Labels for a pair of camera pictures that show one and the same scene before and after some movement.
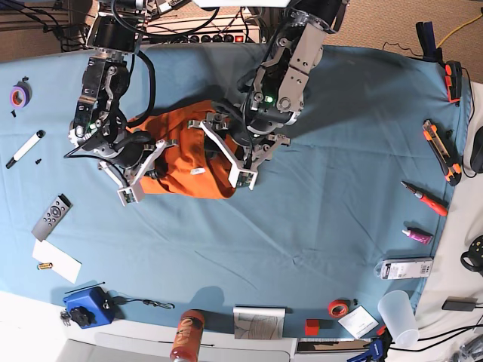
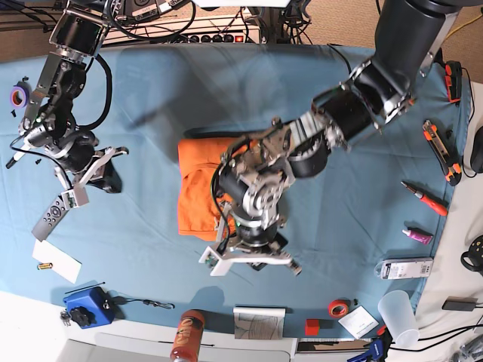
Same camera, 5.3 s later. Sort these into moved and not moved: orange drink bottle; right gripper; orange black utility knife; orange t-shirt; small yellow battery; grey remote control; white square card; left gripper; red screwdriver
Moved: left gripper; orange t-shirt; right gripper
Not moved: orange drink bottle; white square card; orange black utility knife; small yellow battery; grey remote control; red screwdriver
